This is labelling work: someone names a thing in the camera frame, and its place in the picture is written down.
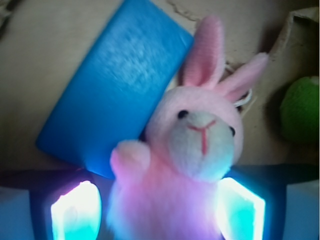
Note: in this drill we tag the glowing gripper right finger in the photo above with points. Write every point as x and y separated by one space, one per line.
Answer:
240 211

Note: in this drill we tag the green plush toy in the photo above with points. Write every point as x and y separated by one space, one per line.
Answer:
300 111

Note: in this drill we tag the pink plush bunny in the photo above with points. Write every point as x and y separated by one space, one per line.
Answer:
166 185

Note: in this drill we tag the blue rectangular block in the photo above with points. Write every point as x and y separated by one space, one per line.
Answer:
117 87

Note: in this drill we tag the brown paper bag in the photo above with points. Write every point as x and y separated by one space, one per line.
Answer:
45 40

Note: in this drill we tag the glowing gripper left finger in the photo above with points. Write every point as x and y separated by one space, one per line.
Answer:
77 215

